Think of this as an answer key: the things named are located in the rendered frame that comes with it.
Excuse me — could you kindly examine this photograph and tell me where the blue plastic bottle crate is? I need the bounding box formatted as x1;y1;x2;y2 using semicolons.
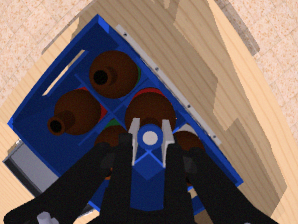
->
7;14;244;211

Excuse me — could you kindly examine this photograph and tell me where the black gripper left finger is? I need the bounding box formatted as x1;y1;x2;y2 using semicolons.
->
3;118;140;224

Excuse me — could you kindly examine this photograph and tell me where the brown glass bottle with red label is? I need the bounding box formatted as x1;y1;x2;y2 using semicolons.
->
124;87;176;150

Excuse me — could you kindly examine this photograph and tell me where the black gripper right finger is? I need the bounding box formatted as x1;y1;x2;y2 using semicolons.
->
161;119;279;224

